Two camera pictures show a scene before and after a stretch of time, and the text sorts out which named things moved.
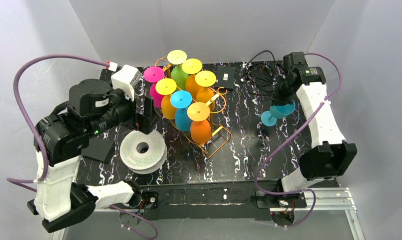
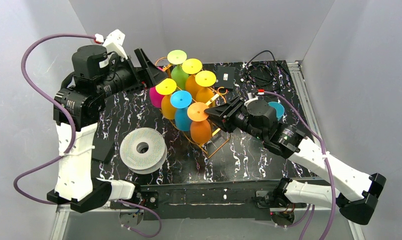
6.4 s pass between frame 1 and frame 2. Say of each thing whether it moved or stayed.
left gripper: moved
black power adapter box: stayed
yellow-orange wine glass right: stayed
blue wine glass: stayed
